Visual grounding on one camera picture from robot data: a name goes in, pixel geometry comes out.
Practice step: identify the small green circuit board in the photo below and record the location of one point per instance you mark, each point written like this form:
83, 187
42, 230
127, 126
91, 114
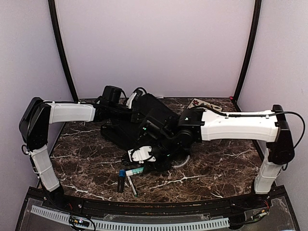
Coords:
78, 222

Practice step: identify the black frame post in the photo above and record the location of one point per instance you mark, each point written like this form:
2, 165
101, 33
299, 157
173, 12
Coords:
60, 48
249, 50

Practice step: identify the black front table rail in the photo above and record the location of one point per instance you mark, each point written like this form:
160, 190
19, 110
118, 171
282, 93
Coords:
221, 207

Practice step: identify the floral square plate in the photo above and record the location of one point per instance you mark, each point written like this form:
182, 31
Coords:
197, 102

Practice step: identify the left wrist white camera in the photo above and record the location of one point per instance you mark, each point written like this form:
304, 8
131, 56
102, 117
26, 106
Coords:
136, 94

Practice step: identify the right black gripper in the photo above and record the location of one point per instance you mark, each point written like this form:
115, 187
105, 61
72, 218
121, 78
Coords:
164, 166

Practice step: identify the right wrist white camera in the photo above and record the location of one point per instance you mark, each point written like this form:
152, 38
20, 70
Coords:
138, 156

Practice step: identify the white green glue stick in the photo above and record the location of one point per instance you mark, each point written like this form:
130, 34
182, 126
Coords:
135, 171

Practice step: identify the white slotted cable duct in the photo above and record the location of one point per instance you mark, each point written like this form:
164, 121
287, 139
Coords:
135, 223

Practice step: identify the blue cap white pen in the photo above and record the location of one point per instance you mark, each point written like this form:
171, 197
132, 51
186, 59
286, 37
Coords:
132, 186

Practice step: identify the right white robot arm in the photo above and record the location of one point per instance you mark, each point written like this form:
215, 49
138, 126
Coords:
202, 123

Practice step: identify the wrist white camera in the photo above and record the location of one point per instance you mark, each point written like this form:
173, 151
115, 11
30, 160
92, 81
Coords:
136, 94
138, 156

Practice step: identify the black student backpack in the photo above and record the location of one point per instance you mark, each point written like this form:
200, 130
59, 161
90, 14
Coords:
127, 130

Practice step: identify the blue cap black highlighter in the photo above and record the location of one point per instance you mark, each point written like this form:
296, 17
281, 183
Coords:
121, 181

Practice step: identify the left black frame post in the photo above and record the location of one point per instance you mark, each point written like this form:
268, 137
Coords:
60, 48

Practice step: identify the right black frame post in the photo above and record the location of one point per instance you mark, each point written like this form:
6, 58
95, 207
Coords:
249, 50

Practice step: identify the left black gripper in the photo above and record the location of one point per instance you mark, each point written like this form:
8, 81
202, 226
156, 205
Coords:
134, 117

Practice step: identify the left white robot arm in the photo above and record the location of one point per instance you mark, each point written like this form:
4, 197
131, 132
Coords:
40, 114

